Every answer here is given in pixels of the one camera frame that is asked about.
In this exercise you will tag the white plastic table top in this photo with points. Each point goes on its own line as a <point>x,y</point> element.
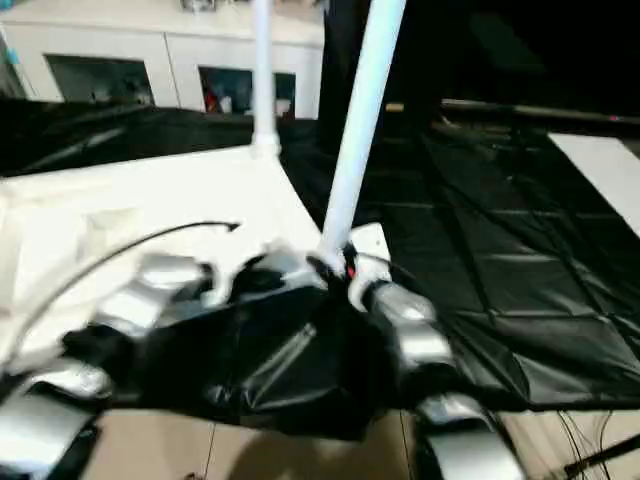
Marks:
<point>150,200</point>

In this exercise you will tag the white plastic table leg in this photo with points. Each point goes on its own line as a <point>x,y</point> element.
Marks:
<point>365,100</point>
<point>264,75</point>

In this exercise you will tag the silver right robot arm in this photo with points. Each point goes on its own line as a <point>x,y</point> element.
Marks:
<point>410,320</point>

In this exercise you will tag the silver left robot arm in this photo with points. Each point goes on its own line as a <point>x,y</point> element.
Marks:
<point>150,290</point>

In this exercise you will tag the black mat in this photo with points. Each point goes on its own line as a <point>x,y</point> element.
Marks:
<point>500,250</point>

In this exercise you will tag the small yellow label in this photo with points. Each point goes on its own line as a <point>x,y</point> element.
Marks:
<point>395,107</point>

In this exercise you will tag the white candle cup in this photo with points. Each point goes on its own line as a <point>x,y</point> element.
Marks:
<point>283,107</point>

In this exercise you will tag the small white cup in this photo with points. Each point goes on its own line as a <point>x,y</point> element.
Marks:
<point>225,104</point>

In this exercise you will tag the red bottle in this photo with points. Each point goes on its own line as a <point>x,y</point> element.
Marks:
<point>213,99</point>

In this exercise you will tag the dark tall cabinet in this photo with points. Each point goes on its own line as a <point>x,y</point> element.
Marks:
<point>430,50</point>

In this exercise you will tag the white flat board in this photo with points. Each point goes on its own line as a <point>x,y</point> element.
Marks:
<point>600,170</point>

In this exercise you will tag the white sideboard cabinet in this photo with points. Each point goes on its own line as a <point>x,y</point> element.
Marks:
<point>150,35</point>

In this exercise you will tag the grey patterned object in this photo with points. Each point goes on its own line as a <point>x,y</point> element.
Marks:
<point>197,4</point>

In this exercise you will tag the black metal stand bar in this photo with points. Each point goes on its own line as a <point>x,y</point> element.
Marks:
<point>605,455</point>

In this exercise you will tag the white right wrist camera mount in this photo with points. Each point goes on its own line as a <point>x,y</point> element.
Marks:
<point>372,240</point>

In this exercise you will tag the black metal rail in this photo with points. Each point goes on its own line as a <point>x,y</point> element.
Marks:
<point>550,111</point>

